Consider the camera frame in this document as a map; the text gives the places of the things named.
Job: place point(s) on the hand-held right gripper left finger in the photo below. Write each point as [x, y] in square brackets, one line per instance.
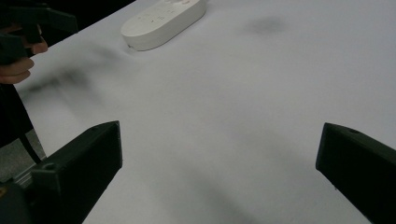
[84, 168]

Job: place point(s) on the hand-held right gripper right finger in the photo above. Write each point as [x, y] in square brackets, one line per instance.
[361, 168]

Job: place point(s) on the white remote control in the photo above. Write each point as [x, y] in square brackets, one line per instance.
[162, 25]

